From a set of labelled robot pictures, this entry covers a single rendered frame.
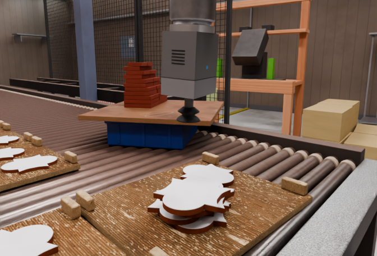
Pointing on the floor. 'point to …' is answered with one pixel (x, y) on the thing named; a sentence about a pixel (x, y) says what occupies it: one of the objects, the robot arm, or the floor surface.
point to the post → (84, 35)
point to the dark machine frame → (69, 88)
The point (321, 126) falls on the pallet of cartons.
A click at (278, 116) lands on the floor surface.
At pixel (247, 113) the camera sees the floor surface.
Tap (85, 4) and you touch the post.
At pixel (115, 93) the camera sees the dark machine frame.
